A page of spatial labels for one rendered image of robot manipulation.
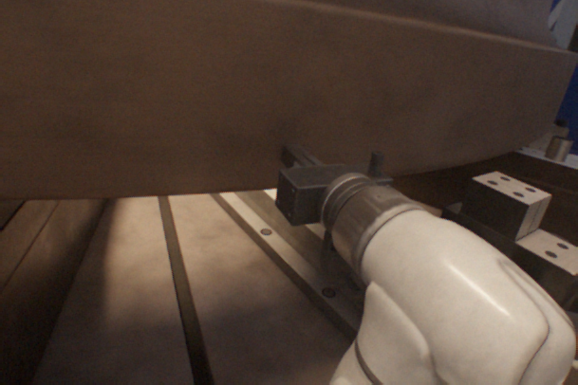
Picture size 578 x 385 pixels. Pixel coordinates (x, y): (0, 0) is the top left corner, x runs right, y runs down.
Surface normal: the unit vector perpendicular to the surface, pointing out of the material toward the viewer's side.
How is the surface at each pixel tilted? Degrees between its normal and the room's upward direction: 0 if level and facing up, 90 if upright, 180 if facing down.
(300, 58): 90
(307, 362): 0
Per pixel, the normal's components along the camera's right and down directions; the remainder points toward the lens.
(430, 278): -0.62, -0.49
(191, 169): 0.37, 0.41
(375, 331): -0.91, -0.10
